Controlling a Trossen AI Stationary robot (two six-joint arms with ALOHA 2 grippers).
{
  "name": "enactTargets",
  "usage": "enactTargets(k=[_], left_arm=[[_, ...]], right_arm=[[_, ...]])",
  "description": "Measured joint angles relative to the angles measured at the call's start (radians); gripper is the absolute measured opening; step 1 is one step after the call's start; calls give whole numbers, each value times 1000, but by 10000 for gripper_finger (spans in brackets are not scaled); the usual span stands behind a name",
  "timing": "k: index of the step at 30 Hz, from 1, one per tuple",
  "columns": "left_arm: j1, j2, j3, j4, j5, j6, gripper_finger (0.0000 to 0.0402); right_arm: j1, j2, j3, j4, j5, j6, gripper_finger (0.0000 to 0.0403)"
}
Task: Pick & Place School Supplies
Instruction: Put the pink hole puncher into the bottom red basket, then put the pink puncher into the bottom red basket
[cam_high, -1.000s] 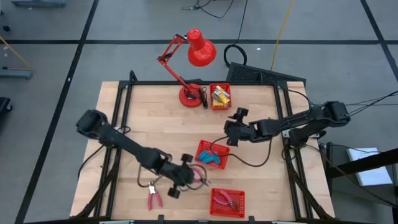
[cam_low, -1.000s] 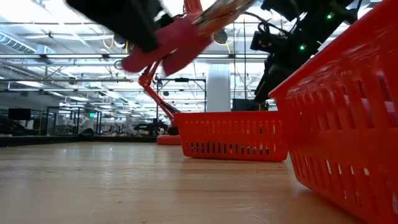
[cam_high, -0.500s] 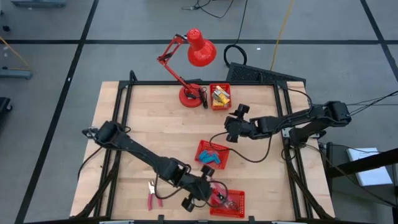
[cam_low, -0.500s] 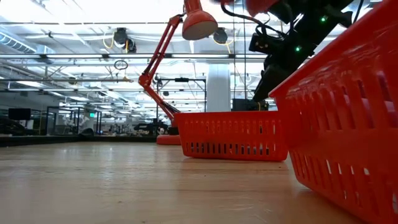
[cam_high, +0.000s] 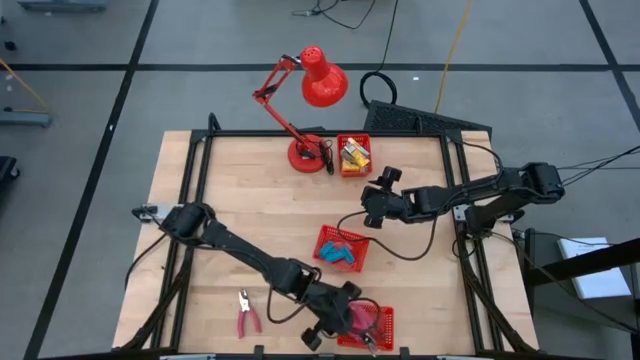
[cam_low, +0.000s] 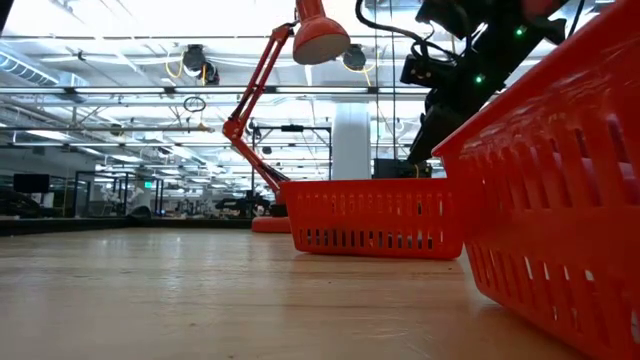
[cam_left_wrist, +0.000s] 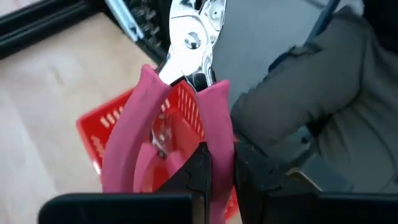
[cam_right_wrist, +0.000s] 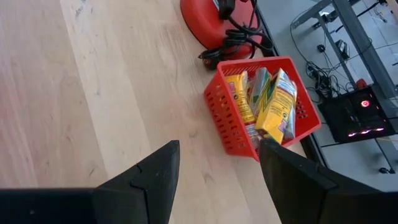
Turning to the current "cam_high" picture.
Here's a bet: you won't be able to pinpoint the red desk lamp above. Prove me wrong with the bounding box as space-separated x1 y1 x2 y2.
252 45 350 175

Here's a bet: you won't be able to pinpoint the red plastic basket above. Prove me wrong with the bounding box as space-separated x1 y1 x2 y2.
336 301 396 352
312 224 372 274
336 133 374 178

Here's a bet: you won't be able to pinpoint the coiled black floor cable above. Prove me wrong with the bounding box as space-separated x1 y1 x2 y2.
358 0 401 107

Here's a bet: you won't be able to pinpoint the pink handled pliers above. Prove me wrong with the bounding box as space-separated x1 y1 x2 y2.
348 301 380 357
236 288 263 340

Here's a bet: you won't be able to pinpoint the black lamp cord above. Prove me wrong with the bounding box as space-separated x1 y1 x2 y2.
319 138 335 176

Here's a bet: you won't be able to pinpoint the grey stand foot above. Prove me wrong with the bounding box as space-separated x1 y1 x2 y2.
17 0 109 14
0 109 54 129

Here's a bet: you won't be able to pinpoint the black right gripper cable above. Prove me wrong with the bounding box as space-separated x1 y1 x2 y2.
335 209 440 263

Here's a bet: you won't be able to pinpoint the black table frame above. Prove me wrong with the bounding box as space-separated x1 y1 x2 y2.
112 112 540 357

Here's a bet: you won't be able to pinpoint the black stand beam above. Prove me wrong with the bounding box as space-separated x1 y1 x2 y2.
514 227 640 301

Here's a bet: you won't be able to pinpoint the black perforated case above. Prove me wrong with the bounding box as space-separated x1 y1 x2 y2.
363 99 494 137

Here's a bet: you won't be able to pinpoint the black equipment base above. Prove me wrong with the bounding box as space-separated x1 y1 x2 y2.
0 155 21 184

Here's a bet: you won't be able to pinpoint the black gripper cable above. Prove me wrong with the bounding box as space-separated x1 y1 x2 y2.
335 209 440 263
266 287 310 325

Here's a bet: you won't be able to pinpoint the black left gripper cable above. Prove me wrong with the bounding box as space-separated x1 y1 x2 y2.
266 287 310 325

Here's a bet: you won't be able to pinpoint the white booklet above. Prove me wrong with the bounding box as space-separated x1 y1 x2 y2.
557 236 633 300

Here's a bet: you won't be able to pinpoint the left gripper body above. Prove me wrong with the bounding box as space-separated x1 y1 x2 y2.
299 280 364 352

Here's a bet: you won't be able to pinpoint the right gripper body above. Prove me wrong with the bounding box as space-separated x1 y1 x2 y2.
359 165 407 230

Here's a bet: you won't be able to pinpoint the yellow cable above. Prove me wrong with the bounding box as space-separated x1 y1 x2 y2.
433 0 475 114

